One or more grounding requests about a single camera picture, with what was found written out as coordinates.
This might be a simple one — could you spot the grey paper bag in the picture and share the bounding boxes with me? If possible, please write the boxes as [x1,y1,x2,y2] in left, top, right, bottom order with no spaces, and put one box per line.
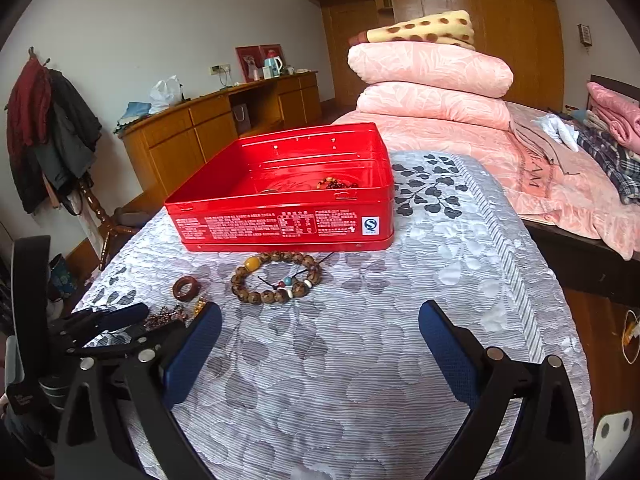
[231,104,251,136]

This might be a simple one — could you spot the taupe cloth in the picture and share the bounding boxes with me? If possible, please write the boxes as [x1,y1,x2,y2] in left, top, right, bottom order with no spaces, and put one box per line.
[510,110,581,176]

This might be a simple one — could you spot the white plastic bag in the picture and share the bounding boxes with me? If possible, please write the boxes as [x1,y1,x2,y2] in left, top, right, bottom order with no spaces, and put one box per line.
[150,75,183,113]

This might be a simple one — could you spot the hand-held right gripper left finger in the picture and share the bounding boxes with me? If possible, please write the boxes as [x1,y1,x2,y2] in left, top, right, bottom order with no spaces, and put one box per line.
[54,301,224,480]

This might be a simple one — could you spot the yellow brown spotted blanket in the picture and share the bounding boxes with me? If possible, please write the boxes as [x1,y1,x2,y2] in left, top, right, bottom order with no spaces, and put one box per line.
[349,10,476,51]

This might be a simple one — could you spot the pink bedsheet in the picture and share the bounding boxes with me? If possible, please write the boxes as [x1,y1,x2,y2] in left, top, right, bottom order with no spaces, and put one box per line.
[332,102,640,261]

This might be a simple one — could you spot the white perforated bracket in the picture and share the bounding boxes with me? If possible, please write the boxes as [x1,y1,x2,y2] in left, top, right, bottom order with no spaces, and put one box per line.
[595,410,633,453]

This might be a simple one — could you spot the reddish brown bead bracelet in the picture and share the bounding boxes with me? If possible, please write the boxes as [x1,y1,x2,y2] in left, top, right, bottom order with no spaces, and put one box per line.
[316,176,360,191]

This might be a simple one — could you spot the plaid folded clothes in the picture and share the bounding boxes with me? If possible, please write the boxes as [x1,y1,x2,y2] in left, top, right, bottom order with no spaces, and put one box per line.
[577,122,640,206]

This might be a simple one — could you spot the yellow white cable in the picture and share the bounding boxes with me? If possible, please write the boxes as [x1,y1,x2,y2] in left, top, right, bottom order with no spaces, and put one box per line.
[622,310,640,361]

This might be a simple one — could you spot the red agate ring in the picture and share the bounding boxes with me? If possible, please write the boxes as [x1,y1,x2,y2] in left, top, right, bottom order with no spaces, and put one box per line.
[172,276,201,302]

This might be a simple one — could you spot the large wooden bead bracelet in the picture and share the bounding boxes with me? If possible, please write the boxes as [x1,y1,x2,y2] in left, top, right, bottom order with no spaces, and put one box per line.
[231,252,324,306]

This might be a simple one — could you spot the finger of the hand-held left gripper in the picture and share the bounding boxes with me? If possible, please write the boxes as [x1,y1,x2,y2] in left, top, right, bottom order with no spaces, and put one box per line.
[60,302,150,336]
[65,321,187,357]

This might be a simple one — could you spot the wooden coat rack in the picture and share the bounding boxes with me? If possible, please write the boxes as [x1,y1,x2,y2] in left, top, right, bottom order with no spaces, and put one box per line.
[27,46,141,271]

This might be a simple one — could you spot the blue folded cloth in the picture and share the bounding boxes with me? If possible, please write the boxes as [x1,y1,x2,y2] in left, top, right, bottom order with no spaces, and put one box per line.
[114,101,153,133]

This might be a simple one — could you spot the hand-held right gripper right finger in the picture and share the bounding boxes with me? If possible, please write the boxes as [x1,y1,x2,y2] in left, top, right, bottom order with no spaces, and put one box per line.
[418,300,587,480]

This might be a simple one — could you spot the red scarf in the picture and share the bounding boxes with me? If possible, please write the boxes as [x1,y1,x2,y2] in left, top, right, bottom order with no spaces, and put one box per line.
[6,57,52,163]

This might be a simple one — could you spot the red photo frame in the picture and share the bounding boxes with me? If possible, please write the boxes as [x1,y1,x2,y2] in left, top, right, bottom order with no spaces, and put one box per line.
[260,44,284,73]
[236,46,262,83]

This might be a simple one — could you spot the red tin box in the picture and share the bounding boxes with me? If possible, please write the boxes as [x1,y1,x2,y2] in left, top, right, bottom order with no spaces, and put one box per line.
[164,121,396,253]

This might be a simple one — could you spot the pink folded quilt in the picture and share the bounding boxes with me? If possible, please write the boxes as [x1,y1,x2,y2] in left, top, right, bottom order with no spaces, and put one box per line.
[356,82,511,131]
[347,41,515,98]

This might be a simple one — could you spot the wooden wardrobe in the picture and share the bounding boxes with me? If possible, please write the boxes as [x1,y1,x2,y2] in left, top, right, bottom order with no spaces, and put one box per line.
[296,0,566,126]

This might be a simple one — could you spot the dark jackets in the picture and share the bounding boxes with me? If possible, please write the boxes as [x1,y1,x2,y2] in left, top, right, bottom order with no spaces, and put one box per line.
[11,69,102,215]

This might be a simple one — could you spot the wooden sideboard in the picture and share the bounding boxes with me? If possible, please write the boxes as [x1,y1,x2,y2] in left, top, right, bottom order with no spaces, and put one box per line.
[121,71,322,206]

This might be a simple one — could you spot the pink folded blanket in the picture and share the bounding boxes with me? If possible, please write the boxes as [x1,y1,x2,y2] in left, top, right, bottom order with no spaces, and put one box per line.
[586,81,640,153]

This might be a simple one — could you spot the white crumpled cloth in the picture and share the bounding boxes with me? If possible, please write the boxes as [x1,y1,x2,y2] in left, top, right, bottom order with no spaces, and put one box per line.
[537,112,580,153]

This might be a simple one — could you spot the ornate gold garnet bracelet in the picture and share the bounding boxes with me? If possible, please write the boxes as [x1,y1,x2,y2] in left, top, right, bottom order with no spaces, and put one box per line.
[150,300,207,328]

